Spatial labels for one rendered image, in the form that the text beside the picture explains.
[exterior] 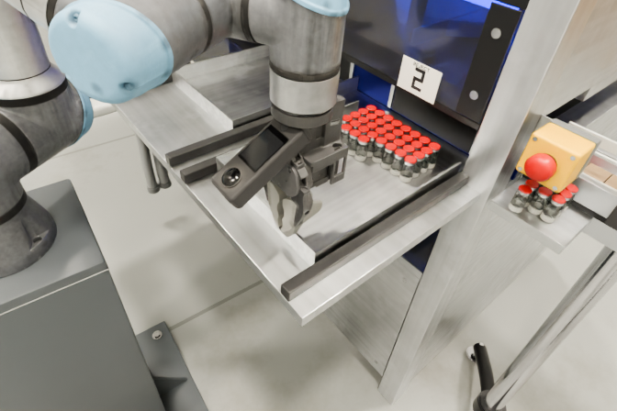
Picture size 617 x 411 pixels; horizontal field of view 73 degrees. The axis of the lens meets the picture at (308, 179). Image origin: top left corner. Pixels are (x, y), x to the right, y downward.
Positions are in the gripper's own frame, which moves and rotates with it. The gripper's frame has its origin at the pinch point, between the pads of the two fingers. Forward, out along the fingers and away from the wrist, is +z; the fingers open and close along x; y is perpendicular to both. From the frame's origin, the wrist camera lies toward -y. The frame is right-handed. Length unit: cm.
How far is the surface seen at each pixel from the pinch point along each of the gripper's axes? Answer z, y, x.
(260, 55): 2, 33, 54
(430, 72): -12.9, 34.8, 5.2
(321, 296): 3.6, -0.8, -9.9
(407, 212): 1.3, 18.9, -7.3
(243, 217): 3.5, -1.3, 8.3
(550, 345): 40, 50, -33
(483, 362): 80, 64, -23
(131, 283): 92, -9, 78
